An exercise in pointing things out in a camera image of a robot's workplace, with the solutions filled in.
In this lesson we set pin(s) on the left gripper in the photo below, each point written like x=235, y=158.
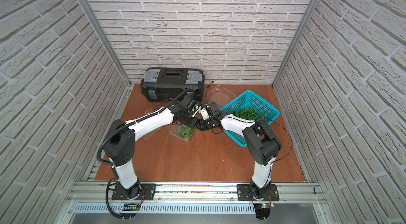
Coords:
x=188, y=117

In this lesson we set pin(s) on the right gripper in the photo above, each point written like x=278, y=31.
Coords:
x=201, y=125

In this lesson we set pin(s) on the clear clamshell front container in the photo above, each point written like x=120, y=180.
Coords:
x=174, y=129

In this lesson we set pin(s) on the teal plastic basket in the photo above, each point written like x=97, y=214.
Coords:
x=233, y=125

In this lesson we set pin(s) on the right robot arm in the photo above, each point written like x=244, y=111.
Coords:
x=262, y=143

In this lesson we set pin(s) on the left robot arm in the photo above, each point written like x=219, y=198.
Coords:
x=117, y=149

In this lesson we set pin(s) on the black plastic toolbox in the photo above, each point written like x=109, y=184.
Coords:
x=160, y=83

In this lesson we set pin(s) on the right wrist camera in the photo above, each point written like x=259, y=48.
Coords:
x=204, y=112

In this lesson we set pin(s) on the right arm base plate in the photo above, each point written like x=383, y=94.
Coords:
x=250, y=192

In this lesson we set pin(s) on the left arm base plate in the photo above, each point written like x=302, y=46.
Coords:
x=141, y=191

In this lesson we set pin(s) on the aluminium front rail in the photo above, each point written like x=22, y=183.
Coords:
x=200, y=192

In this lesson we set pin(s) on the left corner metal post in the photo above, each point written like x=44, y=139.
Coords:
x=91, y=16

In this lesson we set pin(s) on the corner metal post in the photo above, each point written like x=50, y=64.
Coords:
x=298, y=34
x=91, y=16

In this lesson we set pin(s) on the right corner metal post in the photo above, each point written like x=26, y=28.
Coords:
x=298, y=34

